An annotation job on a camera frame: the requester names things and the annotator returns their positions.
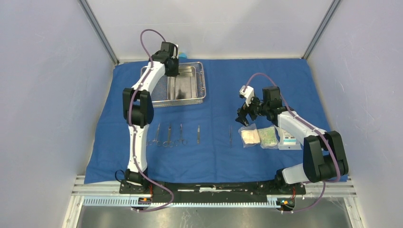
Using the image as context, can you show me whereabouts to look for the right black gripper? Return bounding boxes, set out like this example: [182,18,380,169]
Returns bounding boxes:
[235,94,269,127]

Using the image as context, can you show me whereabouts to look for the stainless steel instrument tray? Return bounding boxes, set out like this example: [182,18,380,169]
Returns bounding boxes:
[167,66,197,100]

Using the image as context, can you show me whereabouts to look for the steel thumb tweezers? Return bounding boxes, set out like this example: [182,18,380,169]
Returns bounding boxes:
[229,125,232,148]

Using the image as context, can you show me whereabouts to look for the beige gauze packet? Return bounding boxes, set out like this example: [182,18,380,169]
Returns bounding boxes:
[238,123,261,148]

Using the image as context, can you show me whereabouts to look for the wire mesh steel basket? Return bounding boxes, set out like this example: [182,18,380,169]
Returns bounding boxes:
[151,62,206,108]

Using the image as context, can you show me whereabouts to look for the green printed packet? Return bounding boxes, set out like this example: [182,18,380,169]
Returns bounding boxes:
[257,126,279,149]

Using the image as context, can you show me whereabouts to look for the white blue box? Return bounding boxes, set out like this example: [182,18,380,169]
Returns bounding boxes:
[276,127,301,150]

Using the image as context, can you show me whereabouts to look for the steel scalpel handle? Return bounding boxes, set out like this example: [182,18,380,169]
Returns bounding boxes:
[197,125,201,144]

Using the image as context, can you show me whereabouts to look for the blue surgical drape cloth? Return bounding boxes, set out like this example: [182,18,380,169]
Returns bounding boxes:
[85,59,330,184]

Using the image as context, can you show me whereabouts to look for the steel surgical scissors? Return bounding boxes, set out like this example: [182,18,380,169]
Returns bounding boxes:
[163,124,173,148]

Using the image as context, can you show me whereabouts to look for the steel curved hemostat clamp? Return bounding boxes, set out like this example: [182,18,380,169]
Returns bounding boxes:
[147,123,162,146]

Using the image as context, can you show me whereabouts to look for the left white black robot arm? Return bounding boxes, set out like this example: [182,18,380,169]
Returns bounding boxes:
[123,41,179,194]

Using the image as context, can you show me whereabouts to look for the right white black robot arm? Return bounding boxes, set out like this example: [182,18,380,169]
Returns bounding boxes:
[236,85,349,194]

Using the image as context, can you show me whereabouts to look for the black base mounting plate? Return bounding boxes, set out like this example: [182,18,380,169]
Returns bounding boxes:
[119,180,306,203]

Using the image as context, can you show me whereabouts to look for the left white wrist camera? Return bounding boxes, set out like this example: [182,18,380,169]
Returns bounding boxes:
[173,44,179,58]

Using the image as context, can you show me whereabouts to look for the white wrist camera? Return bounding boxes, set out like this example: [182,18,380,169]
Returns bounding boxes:
[239,85,255,106]
[173,44,179,58]

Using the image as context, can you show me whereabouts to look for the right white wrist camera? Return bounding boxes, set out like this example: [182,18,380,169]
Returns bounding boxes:
[239,85,255,106]

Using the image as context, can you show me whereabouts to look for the aluminium frame rail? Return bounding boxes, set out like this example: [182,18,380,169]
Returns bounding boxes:
[71,175,357,198]

